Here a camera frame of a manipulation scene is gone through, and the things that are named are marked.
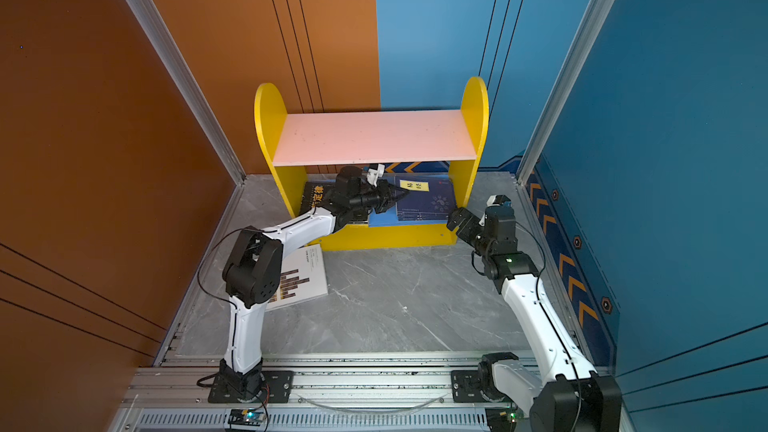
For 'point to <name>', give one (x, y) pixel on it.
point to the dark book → (322, 194)
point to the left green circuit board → (246, 417)
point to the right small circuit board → (502, 419)
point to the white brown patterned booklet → (302, 278)
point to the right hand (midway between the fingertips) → (457, 219)
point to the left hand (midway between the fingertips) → (411, 190)
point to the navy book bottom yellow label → (430, 197)
